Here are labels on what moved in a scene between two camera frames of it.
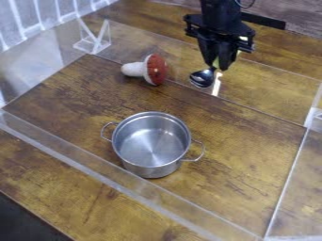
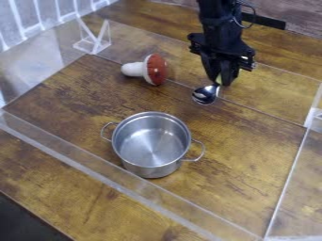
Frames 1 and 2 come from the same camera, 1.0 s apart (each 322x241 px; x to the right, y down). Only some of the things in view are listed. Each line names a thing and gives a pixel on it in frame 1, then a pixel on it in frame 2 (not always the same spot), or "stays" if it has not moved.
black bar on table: [263, 21] stays
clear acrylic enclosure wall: [39, 31] stays
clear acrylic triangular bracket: [92, 43] stays
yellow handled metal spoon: [203, 77] to [206, 94]
